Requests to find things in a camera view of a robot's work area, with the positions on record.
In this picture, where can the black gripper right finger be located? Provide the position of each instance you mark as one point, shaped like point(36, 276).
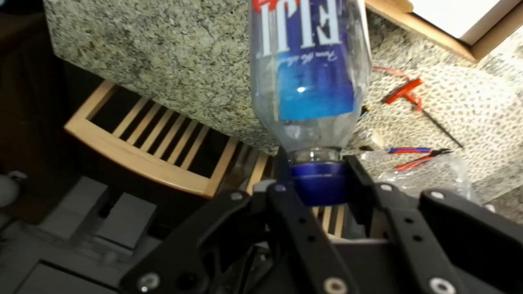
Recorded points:
point(414, 245)

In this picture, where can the Fiji water bottle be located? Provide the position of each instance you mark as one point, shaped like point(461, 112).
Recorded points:
point(311, 70)

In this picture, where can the open cardboard box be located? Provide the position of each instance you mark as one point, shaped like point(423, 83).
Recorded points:
point(425, 29)

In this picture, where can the red blue pliers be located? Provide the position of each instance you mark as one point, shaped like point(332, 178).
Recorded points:
point(409, 150)

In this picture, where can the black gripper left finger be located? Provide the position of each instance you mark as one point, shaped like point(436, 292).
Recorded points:
point(294, 238)

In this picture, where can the grey rectangular block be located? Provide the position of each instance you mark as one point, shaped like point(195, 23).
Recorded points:
point(74, 209)
point(127, 220)

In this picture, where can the clear plastic bag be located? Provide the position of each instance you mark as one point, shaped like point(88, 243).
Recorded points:
point(435, 179)

